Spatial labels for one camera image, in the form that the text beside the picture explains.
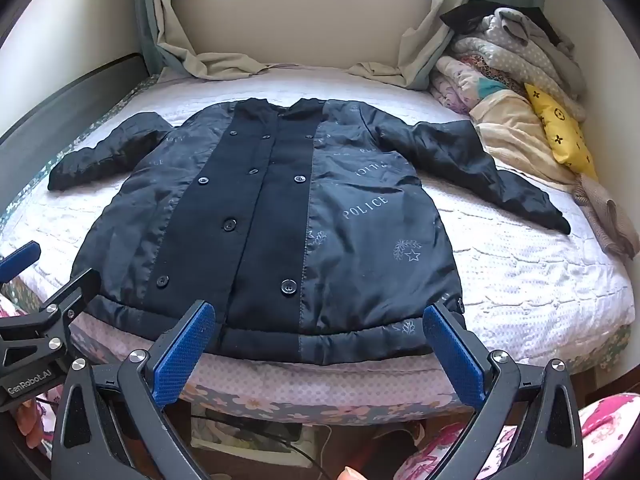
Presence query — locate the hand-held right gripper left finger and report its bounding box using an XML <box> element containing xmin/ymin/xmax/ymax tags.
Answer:
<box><xmin>51</xmin><ymin>300</ymin><xmax>217</xmax><ymax>480</ymax></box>

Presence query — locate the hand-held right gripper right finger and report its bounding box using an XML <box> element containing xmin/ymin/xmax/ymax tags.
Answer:
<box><xmin>423</xmin><ymin>302</ymin><xmax>584</xmax><ymax>480</ymax></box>

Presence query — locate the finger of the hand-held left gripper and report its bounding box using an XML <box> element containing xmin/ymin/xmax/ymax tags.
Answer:
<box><xmin>0</xmin><ymin>241</ymin><xmax>42</xmax><ymax>286</ymax></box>
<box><xmin>35</xmin><ymin>267</ymin><xmax>102</xmax><ymax>331</ymax></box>

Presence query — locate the black padded jacket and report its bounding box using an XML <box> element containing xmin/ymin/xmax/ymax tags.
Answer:
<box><xmin>47</xmin><ymin>97</ymin><xmax>572</xmax><ymax>367</ymax></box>

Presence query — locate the bed with white quilted cover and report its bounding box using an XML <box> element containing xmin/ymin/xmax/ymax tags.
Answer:
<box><xmin>0</xmin><ymin>62</ymin><xmax>636</xmax><ymax>421</ymax></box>

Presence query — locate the person's floral pajama leg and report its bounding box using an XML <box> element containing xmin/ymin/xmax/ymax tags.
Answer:
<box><xmin>392</xmin><ymin>392</ymin><xmax>640</xmax><ymax>480</ymax></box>

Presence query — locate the beige knitted cloth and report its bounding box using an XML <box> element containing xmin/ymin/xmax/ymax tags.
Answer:
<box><xmin>572</xmin><ymin>172</ymin><xmax>640</xmax><ymax>260</ymax></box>

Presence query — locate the yellow patterned pillow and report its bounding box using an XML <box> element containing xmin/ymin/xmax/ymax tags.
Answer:
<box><xmin>524</xmin><ymin>82</ymin><xmax>599</xmax><ymax>181</ymax></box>

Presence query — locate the purple floral quilt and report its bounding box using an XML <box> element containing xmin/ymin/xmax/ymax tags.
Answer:
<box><xmin>430</xmin><ymin>55</ymin><xmax>506</xmax><ymax>113</ymax></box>

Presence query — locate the beige curtain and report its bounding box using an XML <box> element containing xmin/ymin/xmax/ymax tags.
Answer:
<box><xmin>134</xmin><ymin>0</ymin><xmax>301</xmax><ymax>81</ymax></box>
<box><xmin>350</xmin><ymin>0</ymin><xmax>473</xmax><ymax>92</ymax></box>

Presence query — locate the grey dotted garment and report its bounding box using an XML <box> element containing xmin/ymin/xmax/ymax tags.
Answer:
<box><xmin>452</xmin><ymin>7</ymin><xmax>588</xmax><ymax>111</ymax></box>

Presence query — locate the patterned pink quilt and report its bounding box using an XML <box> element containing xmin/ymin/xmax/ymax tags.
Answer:
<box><xmin>450</xmin><ymin>35</ymin><xmax>531</xmax><ymax>78</ymax></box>

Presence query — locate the black cloth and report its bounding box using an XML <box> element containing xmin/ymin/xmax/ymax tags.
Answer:
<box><xmin>440</xmin><ymin>5</ymin><xmax>563</xmax><ymax>43</ymax></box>

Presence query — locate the black cable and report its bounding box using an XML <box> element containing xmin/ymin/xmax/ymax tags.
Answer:
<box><xmin>192</xmin><ymin>410</ymin><xmax>326</xmax><ymax>480</ymax></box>

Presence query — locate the dark bed frame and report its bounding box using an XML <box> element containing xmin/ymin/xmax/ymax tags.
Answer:
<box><xmin>0</xmin><ymin>52</ymin><xmax>151</xmax><ymax>141</ymax></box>

